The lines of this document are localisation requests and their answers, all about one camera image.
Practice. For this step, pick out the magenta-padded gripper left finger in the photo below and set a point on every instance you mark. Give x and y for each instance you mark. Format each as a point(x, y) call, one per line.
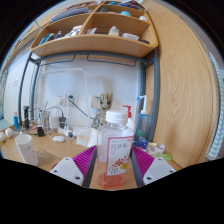
point(68, 168)

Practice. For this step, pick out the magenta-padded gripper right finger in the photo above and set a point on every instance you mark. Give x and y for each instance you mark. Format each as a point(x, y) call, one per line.
point(158, 168)

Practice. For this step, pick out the clear white-capped drink bottle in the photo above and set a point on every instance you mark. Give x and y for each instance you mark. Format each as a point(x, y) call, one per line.
point(115, 146)

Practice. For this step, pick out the green plastic item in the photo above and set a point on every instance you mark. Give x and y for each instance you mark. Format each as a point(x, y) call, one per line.
point(162, 157)

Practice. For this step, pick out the small blue box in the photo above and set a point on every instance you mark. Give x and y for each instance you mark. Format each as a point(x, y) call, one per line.
point(140, 143)

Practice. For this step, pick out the white earbud case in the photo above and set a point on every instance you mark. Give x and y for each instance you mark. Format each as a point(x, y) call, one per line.
point(59, 139)

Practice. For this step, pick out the small black box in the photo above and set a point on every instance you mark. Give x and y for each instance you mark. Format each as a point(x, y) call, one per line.
point(40, 131)

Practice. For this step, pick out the white plastic cup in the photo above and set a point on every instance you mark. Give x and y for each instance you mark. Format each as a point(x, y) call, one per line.
point(26, 148)

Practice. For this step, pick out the black plug charger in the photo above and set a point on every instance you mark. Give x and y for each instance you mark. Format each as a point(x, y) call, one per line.
point(62, 121)

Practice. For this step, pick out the blue spray bottle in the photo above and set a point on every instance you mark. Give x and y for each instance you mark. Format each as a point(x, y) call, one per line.
point(143, 123)

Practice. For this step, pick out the metal cup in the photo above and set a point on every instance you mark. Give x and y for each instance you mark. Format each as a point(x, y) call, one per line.
point(45, 120)

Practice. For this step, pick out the white red-pump lotion bottle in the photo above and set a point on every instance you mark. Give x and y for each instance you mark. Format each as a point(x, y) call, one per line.
point(129, 120)

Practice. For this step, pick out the black electric shaver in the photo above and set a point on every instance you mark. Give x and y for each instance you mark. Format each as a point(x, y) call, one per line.
point(26, 116)

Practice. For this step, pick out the small blue white-capped bottle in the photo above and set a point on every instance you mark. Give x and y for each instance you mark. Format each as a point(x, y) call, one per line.
point(16, 121)

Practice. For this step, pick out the small tree creature figurine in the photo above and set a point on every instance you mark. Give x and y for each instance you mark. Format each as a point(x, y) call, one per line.
point(105, 101)

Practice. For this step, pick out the green white patterned curtain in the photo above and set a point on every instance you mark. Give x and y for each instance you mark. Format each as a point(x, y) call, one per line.
point(217, 113)

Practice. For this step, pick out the wooden shelf unit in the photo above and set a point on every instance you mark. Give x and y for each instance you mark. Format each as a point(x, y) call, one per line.
point(96, 41)

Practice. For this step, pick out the white wall socket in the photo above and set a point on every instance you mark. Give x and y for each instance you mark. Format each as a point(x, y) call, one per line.
point(73, 99)
point(61, 100)

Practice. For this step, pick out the grey metal desk frame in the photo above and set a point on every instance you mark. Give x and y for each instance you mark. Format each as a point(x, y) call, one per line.
point(153, 100)

